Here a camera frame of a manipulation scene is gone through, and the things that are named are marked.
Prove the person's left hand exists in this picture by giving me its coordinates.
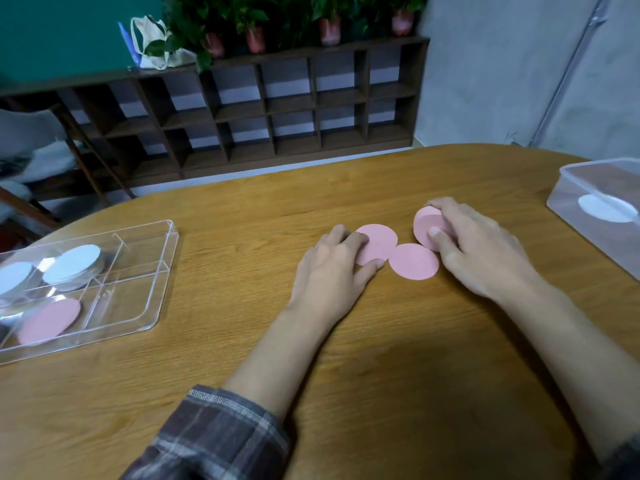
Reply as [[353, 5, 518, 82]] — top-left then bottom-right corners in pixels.
[[287, 224, 386, 329]]

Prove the person's right hand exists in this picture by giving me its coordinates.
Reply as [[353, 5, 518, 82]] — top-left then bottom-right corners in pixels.
[[427, 197, 546, 302]]

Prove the pink round paper disc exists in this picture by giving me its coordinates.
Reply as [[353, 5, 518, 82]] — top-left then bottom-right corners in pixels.
[[413, 206, 457, 253], [354, 224, 399, 267], [388, 243, 440, 281]]

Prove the person's right forearm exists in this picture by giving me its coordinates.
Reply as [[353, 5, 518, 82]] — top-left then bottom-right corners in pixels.
[[500, 277, 640, 463]]

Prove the person's left forearm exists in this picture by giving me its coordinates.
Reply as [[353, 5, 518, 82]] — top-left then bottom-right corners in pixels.
[[222, 306, 343, 421]]

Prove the dark wooden cubby shelf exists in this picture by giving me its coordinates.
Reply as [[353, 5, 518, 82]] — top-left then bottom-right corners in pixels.
[[0, 36, 431, 201]]

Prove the clear plastic storage box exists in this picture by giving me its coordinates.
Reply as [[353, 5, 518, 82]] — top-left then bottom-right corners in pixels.
[[546, 158, 640, 282]]

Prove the white round disc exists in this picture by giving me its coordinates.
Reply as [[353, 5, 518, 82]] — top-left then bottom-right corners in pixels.
[[577, 194, 639, 224], [0, 261, 37, 298]]

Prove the potted plant with pink pot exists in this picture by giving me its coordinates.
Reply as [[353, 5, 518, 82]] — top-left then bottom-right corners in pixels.
[[230, 0, 282, 55], [369, 0, 429, 37], [144, 0, 232, 74], [299, 0, 362, 47]]

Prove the clear divided plastic tray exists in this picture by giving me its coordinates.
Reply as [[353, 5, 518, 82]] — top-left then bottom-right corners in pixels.
[[0, 220, 180, 367]]

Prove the plaid left shirt sleeve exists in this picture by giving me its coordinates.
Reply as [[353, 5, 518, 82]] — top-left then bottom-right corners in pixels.
[[120, 385, 292, 480]]

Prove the stack of white round discs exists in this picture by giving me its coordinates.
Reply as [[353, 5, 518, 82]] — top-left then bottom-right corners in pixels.
[[42, 244, 106, 291]]

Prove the white canvas tote bag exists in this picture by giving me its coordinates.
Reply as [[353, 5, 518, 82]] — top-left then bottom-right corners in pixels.
[[129, 15, 197, 71]]

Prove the blue flat object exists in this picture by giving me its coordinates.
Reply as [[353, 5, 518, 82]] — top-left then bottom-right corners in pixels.
[[117, 22, 142, 68]]

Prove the stack of pink round discs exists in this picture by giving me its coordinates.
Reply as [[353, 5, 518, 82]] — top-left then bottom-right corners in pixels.
[[17, 297, 82, 346]]

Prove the wooden chair with grey cushion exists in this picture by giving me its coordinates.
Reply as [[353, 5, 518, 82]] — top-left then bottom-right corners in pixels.
[[0, 102, 137, 231]]

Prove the grey wall pipe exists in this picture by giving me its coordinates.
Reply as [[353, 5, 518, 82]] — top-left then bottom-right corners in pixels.
[[529, 0, 615, 148]]

